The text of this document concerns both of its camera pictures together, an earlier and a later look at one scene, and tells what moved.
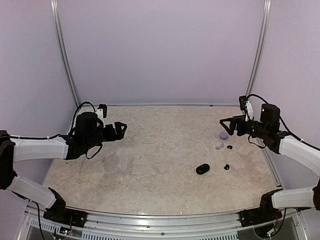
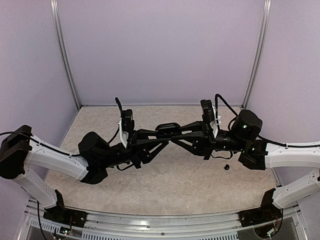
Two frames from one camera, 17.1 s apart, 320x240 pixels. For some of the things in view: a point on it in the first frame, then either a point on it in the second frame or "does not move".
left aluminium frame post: x=55 y=13 does not move
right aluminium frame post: x=266 y=15 does not move
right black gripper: x=239 y=120 to x=202 y=138
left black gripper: x=119 y=134 to x=139 y=145
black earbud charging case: x=202 y=169 to x=169 y=129
